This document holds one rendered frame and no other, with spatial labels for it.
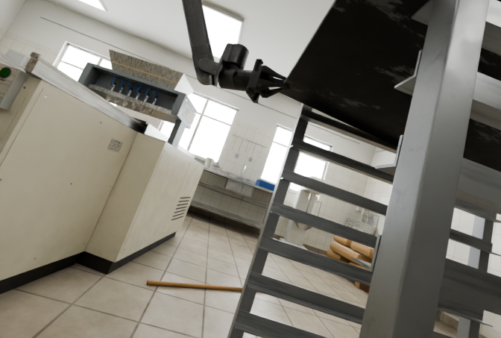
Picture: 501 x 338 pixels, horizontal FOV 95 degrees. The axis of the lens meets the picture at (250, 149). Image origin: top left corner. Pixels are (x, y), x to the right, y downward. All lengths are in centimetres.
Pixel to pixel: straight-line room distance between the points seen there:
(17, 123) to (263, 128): 441
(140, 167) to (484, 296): 151
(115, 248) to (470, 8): 165
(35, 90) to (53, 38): 533
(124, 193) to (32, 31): 536
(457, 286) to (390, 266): 8
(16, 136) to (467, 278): 113
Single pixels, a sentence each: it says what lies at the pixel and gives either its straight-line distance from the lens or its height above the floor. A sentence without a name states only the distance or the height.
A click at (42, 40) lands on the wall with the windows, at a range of 646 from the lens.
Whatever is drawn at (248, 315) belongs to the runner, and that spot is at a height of 43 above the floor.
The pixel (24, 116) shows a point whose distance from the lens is 109.
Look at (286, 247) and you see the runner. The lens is 64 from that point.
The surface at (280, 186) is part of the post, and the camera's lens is 62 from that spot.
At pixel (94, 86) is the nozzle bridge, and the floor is 103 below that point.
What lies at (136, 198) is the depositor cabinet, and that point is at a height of 45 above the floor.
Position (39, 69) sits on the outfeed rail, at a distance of 109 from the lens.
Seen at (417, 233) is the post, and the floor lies 71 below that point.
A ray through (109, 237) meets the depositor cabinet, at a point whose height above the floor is 20.
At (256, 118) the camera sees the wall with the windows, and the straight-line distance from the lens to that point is 508.
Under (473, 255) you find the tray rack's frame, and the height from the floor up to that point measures 75.
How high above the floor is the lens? 70
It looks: 10 degrees up
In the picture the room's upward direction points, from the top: 19 degrees clockwise
